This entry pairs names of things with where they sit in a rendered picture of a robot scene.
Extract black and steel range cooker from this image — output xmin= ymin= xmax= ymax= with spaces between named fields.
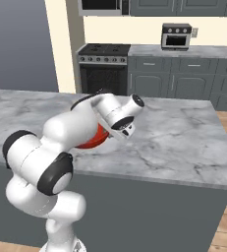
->
xmin=77 ymin=42 xmax=132 ymax=96

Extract steel microwave oven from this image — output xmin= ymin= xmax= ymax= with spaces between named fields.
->
xmin=77 ymin=0 xmax=131 ymax=17

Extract grey wall cupboards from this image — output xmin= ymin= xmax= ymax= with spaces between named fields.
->
xmin=129 ymin=0 xmax=227 ymax=18

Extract steel toaster oven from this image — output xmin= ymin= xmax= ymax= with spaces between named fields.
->
xmin=160 ymin=23 xmax=194 ymax=51

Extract grey base cupboards run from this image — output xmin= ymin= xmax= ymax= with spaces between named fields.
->
xmin=127 ymin=44 xmax=227 ymax=113

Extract grey island with marble top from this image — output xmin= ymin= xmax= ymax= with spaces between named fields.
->
xmin=0 ymin=88 xmax=227 ymax=252

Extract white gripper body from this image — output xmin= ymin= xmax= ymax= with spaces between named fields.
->
xmin=92 ymin=108 xmax=131 ymax=141

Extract red bowl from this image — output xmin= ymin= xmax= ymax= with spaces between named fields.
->
xmin=74 ymin=122 xmax=110 ymax=150

